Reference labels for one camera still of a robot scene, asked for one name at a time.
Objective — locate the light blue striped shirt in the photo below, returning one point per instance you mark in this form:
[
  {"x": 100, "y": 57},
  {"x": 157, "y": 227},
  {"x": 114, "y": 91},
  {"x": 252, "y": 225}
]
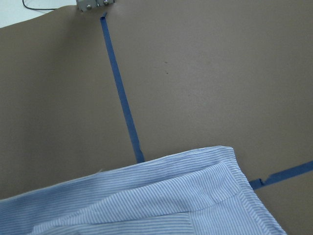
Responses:
[{"x": 197, "y": 192}]

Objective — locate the aluminium frame post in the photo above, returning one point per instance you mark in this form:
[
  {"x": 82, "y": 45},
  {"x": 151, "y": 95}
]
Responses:
[{"x": 87, "y": 5}]

